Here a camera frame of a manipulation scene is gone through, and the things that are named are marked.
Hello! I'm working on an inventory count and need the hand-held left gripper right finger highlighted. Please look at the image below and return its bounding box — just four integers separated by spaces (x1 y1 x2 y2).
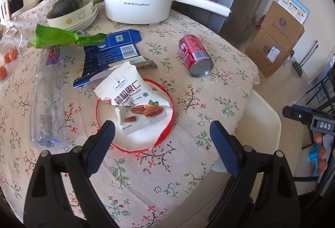
208 120 301 228

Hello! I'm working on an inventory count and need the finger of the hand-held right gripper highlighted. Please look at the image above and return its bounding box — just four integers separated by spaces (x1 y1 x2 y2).
282 106 314 125
292 104 318 114

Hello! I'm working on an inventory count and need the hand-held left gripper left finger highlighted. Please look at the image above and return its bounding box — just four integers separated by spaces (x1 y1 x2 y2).
23 120 118 228

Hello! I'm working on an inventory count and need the white plastic bin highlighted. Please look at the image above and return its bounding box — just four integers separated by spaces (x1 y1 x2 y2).
212 89 282 173

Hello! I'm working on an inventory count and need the white nut packet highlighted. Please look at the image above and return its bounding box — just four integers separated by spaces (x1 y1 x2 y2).
94 61 170 136

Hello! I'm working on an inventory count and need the clear plastic bottle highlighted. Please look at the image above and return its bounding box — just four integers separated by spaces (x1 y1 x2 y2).
30 46 69 150

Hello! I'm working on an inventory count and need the blue paper box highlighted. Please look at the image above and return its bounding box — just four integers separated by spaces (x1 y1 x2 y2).
73 30 159 89

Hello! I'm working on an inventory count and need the red drink can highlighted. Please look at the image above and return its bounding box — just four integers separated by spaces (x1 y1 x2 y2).
179 34 213 77

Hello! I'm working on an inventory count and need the green snack bag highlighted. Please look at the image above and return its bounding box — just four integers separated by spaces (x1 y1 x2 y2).
27 24 108 50

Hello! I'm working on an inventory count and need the person's right hand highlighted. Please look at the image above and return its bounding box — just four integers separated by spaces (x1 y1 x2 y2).
315 133 335 176

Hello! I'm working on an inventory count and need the black chair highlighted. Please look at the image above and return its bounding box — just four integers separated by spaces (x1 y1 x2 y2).
301 68 335 150

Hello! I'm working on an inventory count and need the broom with dustpan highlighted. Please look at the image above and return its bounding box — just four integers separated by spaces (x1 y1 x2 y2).
292 41 318 77

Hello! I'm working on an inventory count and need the brown cardboard box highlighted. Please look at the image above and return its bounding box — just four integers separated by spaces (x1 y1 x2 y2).
259 1 305 54
245 28 291 78

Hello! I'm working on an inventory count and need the blue white printed box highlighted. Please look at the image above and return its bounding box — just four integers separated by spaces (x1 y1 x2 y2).
278 0 310 25

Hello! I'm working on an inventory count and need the cream flower print bowl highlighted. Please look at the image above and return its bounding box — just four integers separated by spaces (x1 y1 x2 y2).
46 0 94 27

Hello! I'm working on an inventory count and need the glass jar with cork lid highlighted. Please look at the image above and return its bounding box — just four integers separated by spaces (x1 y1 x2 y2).
0 25 24 82

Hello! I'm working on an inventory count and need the dark green pumpkin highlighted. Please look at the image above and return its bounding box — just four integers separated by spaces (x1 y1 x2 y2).
52 0 84 18

